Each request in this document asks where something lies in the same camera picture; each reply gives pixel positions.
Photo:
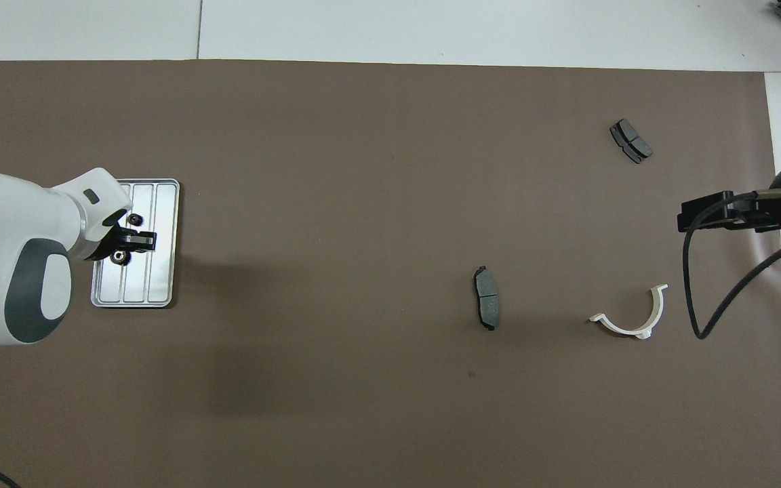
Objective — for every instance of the short grey brake pad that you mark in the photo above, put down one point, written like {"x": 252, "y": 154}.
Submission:
{"x": 631, "y": 140}

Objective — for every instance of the long grey brake pad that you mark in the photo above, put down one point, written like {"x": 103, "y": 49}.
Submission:
{"x": 487, "y": 298}

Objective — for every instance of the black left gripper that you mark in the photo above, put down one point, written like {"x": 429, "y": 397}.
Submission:
{"x": 109, "y": 237}

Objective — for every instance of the small black gear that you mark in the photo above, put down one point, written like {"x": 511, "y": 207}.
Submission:
{"x": 135, "y": 219}

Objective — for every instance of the brown table mat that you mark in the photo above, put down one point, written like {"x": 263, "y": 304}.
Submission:
{"x": 295, "y": 135}

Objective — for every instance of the black bearing gear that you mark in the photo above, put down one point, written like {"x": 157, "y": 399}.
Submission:
{"x": 120, "y": 257}

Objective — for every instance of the white curved plastic bracket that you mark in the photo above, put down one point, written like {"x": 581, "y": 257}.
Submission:
{"x": 658, "y": 308}

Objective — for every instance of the silver metal tray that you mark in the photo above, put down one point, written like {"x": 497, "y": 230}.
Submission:
{"x": 160, "y": 285}

